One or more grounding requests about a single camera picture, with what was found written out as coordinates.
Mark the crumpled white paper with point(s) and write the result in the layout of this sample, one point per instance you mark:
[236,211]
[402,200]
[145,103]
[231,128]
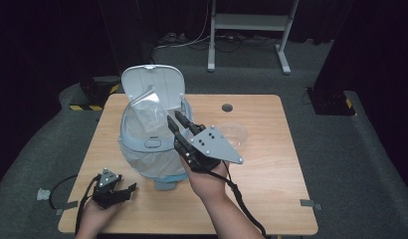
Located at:
[43,194]

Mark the black stand base yellow stripes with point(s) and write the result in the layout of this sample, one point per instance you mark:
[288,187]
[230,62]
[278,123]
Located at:
[97,91]

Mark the person's right hand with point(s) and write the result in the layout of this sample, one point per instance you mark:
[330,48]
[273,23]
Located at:
[207,186]

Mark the white metal stand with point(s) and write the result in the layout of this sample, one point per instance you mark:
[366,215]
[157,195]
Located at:
[248,21]

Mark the black stand base yellow mark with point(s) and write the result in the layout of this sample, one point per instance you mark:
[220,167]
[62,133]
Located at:
[329,101]

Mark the person's left hand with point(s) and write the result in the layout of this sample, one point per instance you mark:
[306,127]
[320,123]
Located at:
[97,217]

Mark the grey tape strip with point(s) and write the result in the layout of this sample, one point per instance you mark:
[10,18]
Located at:
[64,207]
[310,203]

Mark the translucent plastic trash bag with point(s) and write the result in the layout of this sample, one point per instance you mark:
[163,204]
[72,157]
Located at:
[149,162]

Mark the clear rectangular plastic tray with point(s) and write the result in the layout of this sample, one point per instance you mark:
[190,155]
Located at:
[147,113]

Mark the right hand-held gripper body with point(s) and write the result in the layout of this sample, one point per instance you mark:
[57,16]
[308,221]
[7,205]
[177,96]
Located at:
[212,146]

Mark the grey trash can white lid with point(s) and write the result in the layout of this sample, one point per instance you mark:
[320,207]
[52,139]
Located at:
[149,79]

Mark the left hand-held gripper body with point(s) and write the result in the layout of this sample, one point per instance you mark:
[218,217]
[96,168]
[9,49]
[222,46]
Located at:
[107,195]

